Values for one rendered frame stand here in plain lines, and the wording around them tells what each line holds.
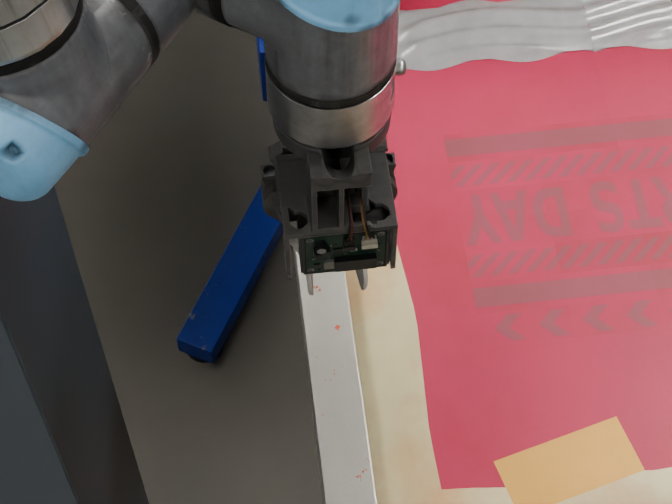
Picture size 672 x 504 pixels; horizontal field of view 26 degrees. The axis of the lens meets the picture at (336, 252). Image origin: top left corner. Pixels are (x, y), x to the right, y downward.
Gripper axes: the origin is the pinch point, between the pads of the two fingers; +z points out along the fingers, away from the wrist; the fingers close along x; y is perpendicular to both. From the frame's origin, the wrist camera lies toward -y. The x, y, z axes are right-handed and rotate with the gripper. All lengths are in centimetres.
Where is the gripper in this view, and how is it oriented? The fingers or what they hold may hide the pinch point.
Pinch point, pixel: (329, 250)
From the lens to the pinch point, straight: 104.7
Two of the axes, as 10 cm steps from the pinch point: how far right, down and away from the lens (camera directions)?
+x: 9.9, -1.0, 0.6
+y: 1.2, 8.5, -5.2
